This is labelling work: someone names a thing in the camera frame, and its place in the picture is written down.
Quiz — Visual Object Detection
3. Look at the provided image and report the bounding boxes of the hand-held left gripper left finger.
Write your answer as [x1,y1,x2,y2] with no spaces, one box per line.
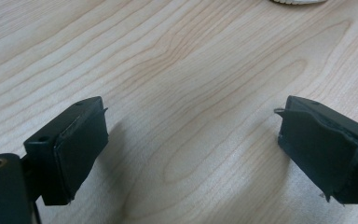
[23,95,110,206]

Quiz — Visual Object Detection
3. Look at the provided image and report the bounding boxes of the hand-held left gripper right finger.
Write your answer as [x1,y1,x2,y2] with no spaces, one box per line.
[273,95,358,205]

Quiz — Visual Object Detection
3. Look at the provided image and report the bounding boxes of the white round object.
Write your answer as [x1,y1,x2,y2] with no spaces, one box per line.
[269,0,328,6]

